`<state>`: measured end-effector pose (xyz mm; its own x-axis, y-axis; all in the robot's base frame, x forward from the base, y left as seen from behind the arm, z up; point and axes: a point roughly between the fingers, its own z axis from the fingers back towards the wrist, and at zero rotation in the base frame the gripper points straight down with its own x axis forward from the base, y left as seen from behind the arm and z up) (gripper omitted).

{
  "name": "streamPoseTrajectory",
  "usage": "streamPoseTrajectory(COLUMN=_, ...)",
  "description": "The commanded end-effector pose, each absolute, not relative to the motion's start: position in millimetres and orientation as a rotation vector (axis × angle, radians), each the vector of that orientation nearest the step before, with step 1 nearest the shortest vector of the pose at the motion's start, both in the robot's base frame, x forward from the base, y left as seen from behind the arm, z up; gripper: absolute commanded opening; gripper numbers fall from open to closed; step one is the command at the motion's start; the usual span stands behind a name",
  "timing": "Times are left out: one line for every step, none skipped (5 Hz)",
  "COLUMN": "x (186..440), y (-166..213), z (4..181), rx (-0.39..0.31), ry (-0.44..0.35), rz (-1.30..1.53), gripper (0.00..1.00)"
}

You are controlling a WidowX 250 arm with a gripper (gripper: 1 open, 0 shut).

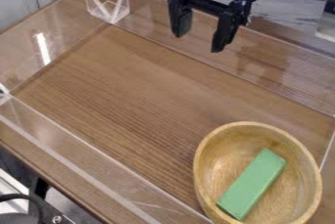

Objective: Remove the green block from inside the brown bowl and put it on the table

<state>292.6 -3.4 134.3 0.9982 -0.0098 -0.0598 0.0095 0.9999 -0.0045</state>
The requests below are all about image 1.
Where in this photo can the green rectangular block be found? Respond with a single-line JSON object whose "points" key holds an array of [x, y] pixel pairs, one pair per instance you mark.
{"points": [[248, 188]]}

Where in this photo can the brown wooden bowl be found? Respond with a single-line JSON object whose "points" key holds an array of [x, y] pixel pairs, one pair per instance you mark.
{"points": [[223, 154]]}

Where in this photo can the clear acrylic corner bracket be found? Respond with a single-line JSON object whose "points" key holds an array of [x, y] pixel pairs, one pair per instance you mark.
{"points": [[108, 11]]}

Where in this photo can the clear acrylic front wall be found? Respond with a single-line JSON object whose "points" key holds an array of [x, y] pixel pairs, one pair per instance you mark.
{"points": [[93, 179]]}

